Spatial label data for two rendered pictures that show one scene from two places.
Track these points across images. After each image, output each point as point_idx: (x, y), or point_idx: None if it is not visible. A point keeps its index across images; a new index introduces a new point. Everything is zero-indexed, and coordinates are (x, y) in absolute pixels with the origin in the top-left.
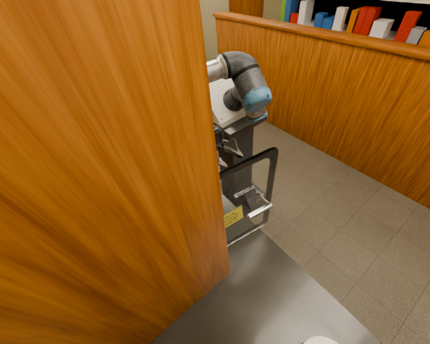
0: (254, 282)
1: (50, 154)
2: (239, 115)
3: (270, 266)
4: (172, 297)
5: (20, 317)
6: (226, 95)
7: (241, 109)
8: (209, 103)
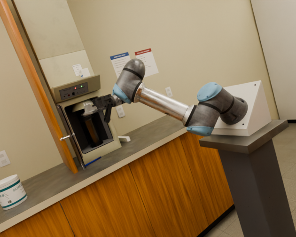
0: (62, 181)
1: (28, 75)
2: (228, 130)
3: (65, 185)
4: (59, 146)
5: (40, 105)
6: None
7: (233, 124)
8: (30, 72)
